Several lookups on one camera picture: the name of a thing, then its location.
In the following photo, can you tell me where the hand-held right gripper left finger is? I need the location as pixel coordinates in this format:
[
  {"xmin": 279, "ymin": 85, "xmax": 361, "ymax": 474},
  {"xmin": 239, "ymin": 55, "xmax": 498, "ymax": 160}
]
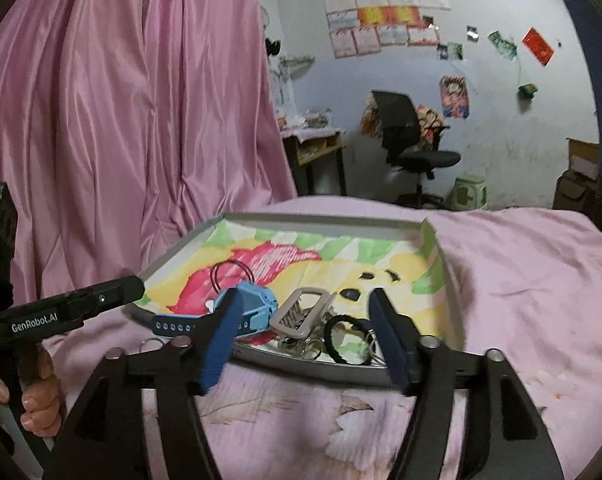
[{"xmin": 43, "ymin": 285, "xmax": 243, "ymax": 480}]

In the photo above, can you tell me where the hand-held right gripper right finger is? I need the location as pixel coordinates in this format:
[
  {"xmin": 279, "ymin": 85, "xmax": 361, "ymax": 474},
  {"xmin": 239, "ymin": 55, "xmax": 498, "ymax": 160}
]
[{"xmin": 368, "ymin": 287, "xmax": 564, "ymax": 480}]

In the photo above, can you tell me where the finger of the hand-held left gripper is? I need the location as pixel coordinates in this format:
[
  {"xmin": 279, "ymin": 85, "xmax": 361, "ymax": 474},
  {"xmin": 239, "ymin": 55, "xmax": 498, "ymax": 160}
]
[{"xmin": 83, "ymin": 275, "xmax": 147, "ymax": 319}]

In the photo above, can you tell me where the thick black hair tie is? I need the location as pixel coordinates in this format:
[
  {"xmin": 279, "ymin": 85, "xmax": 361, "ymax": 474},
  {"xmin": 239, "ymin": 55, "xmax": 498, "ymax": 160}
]
[{"xmin": 323, "ymin": 314, "xmax": 380, "ymax": 367}]

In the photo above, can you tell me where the blue watch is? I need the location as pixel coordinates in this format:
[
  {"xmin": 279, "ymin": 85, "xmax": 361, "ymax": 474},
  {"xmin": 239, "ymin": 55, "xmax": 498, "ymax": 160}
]
[{"xmin": 151, "ymin": 281, "xmax": 281, "ymax": 346}]

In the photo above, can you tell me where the thin elastic hair tie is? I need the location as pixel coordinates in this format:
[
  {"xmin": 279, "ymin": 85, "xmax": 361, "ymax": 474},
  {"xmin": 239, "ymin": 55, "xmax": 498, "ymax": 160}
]
[
  {"xmin": 216, "ymin": 259, "xmax": 256, "ymax": 287},
  {"xmin": 210, "ymin": 261, "xmax": 252, "ymax": 293}
]

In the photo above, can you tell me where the pale claw hair clip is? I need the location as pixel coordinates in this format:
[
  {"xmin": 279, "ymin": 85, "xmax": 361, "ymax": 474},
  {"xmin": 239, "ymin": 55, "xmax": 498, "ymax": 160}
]
[{"xmin": 270, "ymin": 287, "xmax": 338, "ymax": 339}]

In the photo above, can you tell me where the metal key bunch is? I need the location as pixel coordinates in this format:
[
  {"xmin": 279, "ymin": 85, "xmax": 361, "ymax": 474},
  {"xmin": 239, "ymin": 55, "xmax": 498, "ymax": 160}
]
[{"xmin": 276, "ymin": 332, "xmax": 328, "ymax": 361}]

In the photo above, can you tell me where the grey tray with colourful lining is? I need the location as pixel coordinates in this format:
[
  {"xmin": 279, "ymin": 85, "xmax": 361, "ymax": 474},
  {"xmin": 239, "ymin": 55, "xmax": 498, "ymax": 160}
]
[{"xmin": 126, "ymin": 212, "xmax": 467, "ymax": 389}]

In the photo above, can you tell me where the person's left hand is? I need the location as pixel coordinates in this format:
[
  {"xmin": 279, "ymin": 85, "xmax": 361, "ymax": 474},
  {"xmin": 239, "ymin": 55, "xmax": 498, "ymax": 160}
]
[{"xmin": 0, "ymin": 355, "xmax": 62, "ymax": 438}]

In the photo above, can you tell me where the pink floral blanket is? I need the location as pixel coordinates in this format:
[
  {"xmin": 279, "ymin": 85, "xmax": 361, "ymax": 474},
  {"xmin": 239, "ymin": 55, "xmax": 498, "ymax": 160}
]
[{"xmin": 41, "ymin": 195, "xmax": 602, "ymax": 480}]

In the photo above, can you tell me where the green plastic stool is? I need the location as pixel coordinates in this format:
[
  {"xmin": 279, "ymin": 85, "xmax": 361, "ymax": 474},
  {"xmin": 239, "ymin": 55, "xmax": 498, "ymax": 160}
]
[{"xmin": 451, "ymin": 174, "xmax": 488, "ymax": 211}]

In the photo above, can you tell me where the pink satin curtain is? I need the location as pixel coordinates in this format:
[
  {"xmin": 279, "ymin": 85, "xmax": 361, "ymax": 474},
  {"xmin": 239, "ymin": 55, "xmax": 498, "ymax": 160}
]
[{"xmin": 0, "ymin": 0, "xmax": 300, "ymax": 311}]

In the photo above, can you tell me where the wooden desk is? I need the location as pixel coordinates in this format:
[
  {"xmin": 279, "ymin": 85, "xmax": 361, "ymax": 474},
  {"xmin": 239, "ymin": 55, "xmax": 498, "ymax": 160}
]
[{"xmin": 281, "ymin": 127, "xmax": 348, "ymax": 197}]

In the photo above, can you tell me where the black office chair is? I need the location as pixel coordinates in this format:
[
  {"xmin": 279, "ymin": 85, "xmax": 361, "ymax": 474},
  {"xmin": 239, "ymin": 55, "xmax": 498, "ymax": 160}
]
[{"xmin": 371, "ymin": 90, "xmax": 462, "ymax": 209}]

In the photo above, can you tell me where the colourful poster behind chair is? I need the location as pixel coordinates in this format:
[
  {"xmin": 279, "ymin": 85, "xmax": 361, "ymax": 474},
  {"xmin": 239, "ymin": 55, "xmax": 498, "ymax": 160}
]
[{"xmin": 360, "ymin": 92, "xmax": 450, "ymax": 149}]

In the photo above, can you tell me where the clutter on desk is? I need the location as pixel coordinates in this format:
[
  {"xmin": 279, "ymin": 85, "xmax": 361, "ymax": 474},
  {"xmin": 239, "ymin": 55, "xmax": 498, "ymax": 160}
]
[{"xmin": 278, "ymin": 107, "xmax": 333, "ymax": 131}]

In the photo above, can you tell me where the dark brown box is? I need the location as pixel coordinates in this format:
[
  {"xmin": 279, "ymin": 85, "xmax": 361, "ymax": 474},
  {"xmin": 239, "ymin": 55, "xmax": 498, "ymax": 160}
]
[{"xmin": 554, "ymin": 170, "xmax": 600, "ymax": 211}]

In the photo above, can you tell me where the brown cardboard box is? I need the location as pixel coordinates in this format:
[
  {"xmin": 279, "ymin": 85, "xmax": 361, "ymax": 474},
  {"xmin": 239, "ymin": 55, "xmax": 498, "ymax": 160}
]
[{"xmin": 567, "ymin": 138, "xmax": 602, "ymax": 181}]

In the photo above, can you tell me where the red paper square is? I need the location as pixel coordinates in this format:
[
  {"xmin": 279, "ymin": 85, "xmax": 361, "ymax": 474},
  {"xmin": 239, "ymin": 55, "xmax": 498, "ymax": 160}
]
[{"xmin": 521, "ymin": 27, "xmax": 556, "ymax": 68}]

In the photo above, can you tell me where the blue fabric wardrobe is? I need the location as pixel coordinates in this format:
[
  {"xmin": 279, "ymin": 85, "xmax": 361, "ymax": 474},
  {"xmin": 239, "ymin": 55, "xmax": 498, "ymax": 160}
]
[{"xmin": 554, "ymin": 0, "xmax": 602, "ymax": 246}]

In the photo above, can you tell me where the cartoon wall poster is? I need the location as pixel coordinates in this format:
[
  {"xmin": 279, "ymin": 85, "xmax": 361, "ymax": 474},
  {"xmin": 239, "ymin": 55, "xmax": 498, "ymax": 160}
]
[{"xmin": 440, "ymin": 76, "xmax": 470, "ymax": 120}]

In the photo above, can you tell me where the green wall photo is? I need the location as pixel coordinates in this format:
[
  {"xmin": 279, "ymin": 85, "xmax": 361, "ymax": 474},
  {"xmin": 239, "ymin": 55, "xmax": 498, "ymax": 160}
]
[{"xmin": 488, "ymin": 31, "xmax": 518, "ymax": 61}]

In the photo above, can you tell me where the group of wall certificates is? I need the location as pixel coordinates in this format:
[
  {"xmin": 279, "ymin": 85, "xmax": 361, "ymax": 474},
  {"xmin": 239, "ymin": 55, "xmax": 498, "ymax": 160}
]
[{"xmin": 323, "ymin": 0, "xmax": 452, "ymax": 60}]

